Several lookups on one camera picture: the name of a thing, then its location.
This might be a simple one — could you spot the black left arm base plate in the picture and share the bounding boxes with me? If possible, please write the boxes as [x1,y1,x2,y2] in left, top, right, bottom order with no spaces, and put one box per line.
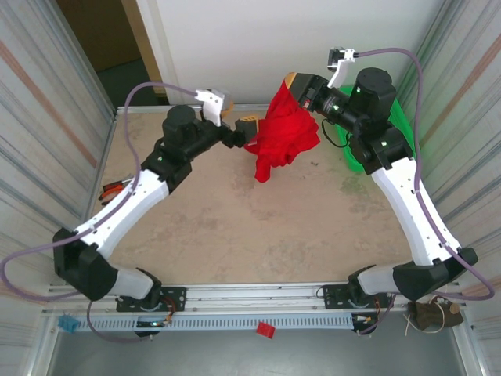
[116,286,187,313]

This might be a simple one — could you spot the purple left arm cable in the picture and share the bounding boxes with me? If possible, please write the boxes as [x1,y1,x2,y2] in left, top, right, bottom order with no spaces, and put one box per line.
[1,81,199,345]

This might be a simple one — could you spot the brown pouch with string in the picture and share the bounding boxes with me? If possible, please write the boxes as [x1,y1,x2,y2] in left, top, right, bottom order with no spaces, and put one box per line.
[405,295,465,334]

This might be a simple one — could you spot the red t-shirt with bear print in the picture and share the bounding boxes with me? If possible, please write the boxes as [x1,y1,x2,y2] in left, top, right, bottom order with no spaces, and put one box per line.
[243,83,321,183]

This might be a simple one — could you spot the brown wooden board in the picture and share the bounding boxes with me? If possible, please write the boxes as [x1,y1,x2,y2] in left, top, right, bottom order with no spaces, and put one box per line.
[56,0,142,74]

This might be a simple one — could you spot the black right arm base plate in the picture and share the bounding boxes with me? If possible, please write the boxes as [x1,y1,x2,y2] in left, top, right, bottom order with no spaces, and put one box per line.
[321,284,394,313]

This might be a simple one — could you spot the small circuit board with wires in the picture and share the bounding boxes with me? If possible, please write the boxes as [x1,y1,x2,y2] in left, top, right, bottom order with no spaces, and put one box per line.
[351,313,380,327]
[135,317,174,329]

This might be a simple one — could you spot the small red plastic block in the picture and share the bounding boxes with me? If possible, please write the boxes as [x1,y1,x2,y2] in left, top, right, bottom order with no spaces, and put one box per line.
[256,320,276,340]

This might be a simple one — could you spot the orange-handled pliers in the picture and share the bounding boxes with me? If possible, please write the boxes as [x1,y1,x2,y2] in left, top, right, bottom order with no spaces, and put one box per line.
[98,178,136,207]

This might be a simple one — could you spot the white slotted cable duct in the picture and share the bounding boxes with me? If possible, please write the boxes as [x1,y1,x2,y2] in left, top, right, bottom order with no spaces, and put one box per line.
[74,313,355,332]

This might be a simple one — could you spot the green plastic basket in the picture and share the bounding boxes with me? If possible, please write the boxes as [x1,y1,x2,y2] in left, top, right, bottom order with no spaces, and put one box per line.
[335,84,416,176]

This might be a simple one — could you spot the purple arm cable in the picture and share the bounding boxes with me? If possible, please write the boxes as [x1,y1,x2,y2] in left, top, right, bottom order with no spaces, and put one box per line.
[353,47,497,336]
[1,81,199,345]

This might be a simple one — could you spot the wide aluminium extrusion rail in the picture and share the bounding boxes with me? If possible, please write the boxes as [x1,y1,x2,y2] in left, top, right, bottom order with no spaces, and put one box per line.
[41,278,470,315]

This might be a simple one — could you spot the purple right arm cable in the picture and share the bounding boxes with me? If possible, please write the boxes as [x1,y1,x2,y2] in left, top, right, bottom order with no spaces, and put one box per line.
[353,47,497,336]

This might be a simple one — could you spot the thin aluminium edge rail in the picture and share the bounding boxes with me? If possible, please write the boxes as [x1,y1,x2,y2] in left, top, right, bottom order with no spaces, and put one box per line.
[81,109,119,222]
[116,103,272,116]

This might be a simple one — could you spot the tan wooden door jamb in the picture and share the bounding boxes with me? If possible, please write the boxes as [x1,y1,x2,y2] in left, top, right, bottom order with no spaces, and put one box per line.
[120,0,168,96]

